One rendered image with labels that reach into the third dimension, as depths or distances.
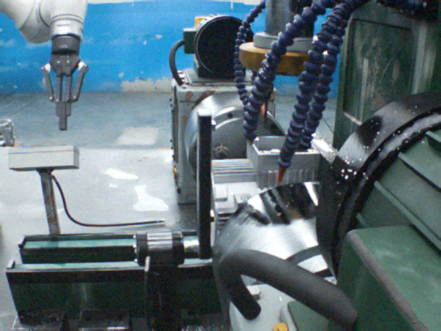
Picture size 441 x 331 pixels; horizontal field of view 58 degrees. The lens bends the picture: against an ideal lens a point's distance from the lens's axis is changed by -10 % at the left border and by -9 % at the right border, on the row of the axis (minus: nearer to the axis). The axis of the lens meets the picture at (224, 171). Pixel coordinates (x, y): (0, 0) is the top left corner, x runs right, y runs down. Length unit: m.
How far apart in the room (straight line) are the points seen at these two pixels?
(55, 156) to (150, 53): 5.42
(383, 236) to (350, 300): 0.04
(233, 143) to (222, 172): 0.24
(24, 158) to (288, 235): 0.73
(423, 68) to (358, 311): 0.56
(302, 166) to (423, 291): 0.65
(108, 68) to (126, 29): 0.65
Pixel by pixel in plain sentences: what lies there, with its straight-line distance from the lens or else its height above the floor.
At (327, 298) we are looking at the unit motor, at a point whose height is 1.28.
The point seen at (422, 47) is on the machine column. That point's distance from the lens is 0.74.
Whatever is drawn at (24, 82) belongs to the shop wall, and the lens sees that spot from 7.17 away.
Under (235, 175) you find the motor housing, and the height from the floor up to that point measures 1.10.
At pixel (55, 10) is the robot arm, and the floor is 1.40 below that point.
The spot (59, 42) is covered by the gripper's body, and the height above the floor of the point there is 1.32.
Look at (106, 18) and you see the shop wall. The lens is 6.53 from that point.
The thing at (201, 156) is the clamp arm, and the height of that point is 1.18.
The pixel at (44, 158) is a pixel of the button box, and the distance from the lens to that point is 1.07.
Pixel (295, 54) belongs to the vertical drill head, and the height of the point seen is 1.33.
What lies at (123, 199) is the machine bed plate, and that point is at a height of 0.80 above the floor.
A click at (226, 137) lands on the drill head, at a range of 1.04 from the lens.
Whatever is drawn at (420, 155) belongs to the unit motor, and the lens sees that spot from 0.28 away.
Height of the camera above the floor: 1.42
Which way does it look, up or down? 23 degrees down
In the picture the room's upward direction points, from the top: 1 degrees clockwise
